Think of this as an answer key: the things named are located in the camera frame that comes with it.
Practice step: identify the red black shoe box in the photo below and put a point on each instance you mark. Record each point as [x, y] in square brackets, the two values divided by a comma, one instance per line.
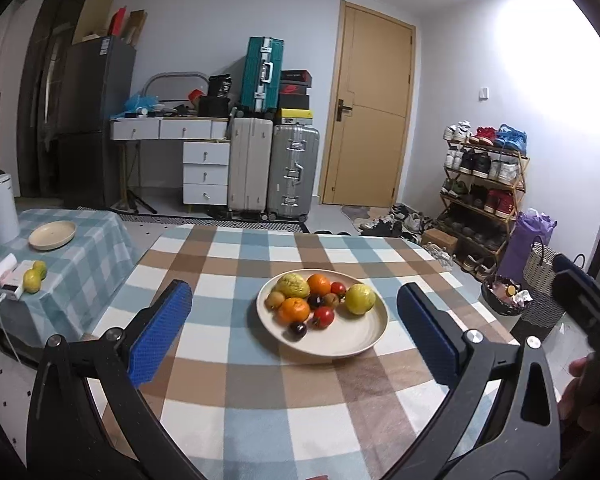
[293, 90]

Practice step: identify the small yellow-green citrus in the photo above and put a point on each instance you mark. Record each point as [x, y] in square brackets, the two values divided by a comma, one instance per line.
[41, 268]
[31, 281]

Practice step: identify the purple bag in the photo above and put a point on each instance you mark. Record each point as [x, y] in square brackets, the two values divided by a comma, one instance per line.
[522, 250]

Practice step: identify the dark plum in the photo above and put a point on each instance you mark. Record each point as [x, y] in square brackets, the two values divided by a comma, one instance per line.
[297, 329]
[314, 302]

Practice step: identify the grey woven basket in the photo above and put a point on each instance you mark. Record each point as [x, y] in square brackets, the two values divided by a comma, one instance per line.
[542, 307]

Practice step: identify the brown round fruit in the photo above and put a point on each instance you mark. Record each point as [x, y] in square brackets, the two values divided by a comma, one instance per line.
[331, 301]

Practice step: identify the white drawer desk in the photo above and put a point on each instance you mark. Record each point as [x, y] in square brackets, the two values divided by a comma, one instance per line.
[205, 175]

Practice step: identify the assorted shoes collection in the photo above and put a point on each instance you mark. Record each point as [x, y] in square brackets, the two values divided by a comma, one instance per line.
[480, 165]

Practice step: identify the large cream plate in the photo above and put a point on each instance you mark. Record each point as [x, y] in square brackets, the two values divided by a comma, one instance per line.
[350, 335]

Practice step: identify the dark grey fridge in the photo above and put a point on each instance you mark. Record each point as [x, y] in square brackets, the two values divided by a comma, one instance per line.
[85, 110]

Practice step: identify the large cardboard sheet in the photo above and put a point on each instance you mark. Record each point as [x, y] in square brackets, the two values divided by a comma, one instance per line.
[95, 10]

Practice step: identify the grey arched frame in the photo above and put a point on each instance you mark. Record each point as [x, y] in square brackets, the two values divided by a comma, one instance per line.
[175, 74]

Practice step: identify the white charging device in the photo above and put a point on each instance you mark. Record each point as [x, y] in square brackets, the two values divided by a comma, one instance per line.
[7, 275]

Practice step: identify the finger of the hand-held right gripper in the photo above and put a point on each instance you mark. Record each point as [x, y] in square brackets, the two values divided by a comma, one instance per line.
[585, 300]

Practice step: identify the plain black shoe box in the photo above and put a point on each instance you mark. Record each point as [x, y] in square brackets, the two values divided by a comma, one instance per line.
[293, 102]

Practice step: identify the brown kiwi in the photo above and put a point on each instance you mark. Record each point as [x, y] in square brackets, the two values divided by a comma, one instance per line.
[274, 300]

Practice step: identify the brown cardboard box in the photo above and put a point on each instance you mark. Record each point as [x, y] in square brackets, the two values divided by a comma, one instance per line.
[440, 241]

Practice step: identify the small red object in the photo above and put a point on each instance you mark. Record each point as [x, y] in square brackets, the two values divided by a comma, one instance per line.
[195, 95]

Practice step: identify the wooden door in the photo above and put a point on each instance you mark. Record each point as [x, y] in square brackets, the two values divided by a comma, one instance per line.
[370, 150]

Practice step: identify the blue plastic bag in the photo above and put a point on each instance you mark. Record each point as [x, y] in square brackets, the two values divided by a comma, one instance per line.
[141, 102]

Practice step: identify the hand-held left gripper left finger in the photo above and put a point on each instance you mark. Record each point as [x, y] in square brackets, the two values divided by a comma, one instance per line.
[162, 330]

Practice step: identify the black yellow shoe box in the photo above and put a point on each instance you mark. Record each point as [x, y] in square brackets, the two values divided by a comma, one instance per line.
[294, 117]

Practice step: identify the small cream plate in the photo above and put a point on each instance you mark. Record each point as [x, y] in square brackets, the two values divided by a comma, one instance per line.
[52, 235]

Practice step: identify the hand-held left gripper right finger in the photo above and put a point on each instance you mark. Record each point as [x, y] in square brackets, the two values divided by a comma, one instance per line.
[425, 330]

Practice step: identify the large red tomato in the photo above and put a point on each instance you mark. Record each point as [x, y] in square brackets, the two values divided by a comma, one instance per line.
[324, 317]

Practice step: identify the person's right hand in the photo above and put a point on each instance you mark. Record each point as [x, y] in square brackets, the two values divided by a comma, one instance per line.
[590, 415]

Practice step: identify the small red tomato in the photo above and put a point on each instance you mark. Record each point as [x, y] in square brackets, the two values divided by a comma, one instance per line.
[338, 288]

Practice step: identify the silver suitcase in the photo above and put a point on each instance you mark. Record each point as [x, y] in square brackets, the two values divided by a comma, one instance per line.
[292, 170]

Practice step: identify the black bag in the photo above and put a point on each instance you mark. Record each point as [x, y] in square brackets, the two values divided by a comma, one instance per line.
[219, 86]

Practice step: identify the small orange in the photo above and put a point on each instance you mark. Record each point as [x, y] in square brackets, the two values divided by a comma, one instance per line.
[319, 284]

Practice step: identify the black white woven basket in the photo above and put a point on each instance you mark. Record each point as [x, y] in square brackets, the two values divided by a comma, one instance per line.
[540, 267]

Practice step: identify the teal suitcase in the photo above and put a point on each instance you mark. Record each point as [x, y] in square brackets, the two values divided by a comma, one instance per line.
[255, 75]

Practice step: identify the smooth yellow-green citrus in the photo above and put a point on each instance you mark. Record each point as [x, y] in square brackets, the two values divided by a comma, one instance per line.
[360, 299]

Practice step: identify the large orange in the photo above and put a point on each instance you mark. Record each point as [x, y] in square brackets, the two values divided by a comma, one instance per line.
[294, 310]

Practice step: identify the black basket with items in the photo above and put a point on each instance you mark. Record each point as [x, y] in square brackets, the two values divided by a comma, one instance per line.
[495, 302]

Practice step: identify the wooden shoe rack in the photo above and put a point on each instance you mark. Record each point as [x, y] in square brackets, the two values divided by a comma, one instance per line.
[524, 170]

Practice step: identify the beige suitcase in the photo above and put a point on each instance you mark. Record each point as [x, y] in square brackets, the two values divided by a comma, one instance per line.
[250, 165]

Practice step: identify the bumpy yellow-green citrus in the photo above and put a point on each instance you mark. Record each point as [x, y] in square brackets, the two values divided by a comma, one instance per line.
[292, 285]

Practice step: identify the narrow cardboard piece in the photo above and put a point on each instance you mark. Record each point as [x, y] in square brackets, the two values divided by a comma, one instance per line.
[137, 27]

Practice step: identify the grey doormat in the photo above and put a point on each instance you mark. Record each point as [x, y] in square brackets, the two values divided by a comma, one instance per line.
[352, 212]

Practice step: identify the white kettle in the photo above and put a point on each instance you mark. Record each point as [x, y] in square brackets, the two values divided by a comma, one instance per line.
[2, 210]

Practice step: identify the scattered shoes pile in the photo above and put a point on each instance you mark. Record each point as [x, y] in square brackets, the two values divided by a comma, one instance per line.
[390, 220]

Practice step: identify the teal checked cloth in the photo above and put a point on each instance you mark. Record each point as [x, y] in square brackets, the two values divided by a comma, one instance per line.
[80, 270]

